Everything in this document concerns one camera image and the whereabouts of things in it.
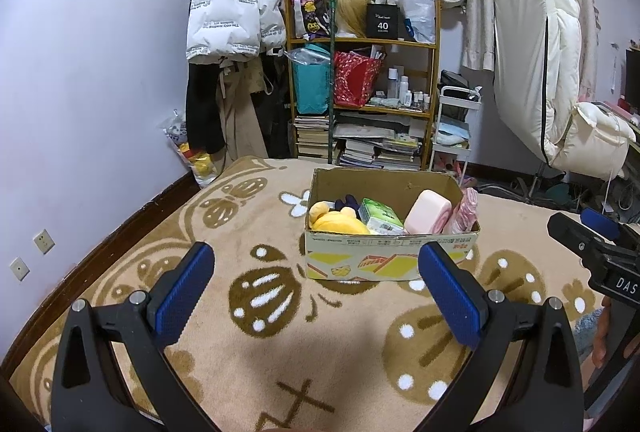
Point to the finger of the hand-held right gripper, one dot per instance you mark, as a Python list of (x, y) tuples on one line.
[(575, 234), (600, 222)]

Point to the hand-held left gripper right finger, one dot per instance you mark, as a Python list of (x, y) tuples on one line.
[(452, 297)]

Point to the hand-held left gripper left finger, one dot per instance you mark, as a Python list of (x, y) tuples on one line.
[(182, 292)]

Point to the pink soap-shaped block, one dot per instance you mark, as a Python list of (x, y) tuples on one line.
[(425, 212)]

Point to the green tissue pack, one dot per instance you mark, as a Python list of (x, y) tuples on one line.
[(380, 212)]

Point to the cardboard box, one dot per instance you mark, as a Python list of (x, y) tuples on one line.
[(340, 252)]

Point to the yellow dog plush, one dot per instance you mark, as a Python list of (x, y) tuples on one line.
[(335, 222)]

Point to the purple plush doll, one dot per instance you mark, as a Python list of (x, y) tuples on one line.
[(345, 203)]

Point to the person's right hand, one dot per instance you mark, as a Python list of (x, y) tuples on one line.
[(601, 337)]

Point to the white cushion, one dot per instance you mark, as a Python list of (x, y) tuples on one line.
[(590, 137)]

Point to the pink rolled towel in wrap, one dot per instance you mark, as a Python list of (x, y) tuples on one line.
[(465, 212)]

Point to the beige patterned rug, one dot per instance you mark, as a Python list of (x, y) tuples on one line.
[(300, 337)]

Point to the pink items on cart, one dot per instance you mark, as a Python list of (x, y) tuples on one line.
[(447, 165)]

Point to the white trolley cart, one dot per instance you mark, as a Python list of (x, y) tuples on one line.
[(450, 151)]

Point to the light blue cloth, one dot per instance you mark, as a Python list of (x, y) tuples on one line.
[(452, 132)]

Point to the plastic bag with toys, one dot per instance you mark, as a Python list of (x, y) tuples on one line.
[(175, 132)]

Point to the pile of books and papers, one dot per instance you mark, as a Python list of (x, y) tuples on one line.
[(375, 147)]

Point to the black garment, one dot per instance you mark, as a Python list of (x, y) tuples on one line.
[(202, 112)]

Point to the beige trousers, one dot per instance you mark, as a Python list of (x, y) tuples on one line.
[(245, 112)]

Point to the stack of books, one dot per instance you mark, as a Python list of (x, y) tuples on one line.
[(312, 137)]

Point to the group of toiletry bottles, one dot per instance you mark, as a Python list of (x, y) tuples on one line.
[(397, 85)]

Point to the red patterned gift bag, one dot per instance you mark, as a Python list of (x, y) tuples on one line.
[(355, 80)]

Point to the green pole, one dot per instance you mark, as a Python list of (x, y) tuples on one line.
[(331, 87)]

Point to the teal shopping bag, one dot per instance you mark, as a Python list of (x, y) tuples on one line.
[(310, 82)]

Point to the wooden bookshelf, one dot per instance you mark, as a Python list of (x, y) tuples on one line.
[(360, 41)]

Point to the clear plastic bag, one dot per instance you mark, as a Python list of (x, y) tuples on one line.
[(417, 7)]

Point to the black gift box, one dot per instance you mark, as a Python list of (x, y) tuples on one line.
[(384, 20)]

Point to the blonde wig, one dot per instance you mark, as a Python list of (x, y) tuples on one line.
[(352, 12)]

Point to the printed black tote bag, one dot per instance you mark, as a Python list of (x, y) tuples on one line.
[(310, 5)]

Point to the white wall socket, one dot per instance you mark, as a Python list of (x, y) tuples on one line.
[(19, 268), (43, 241)]

